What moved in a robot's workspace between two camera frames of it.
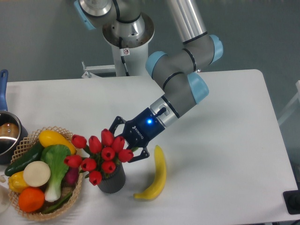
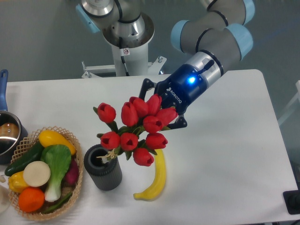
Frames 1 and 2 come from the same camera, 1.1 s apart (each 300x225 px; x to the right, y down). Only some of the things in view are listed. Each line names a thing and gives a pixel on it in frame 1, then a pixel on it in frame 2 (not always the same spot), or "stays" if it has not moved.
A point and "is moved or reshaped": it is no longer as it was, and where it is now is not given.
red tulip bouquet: x=98 y=157 is moved or reshaped
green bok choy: x=57 y=157 stays
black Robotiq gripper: x=138 y=131 → x=181 y=91
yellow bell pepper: x=16 y=182 stays
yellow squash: x=48 y=138 stays
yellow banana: x=157 y=185 stays
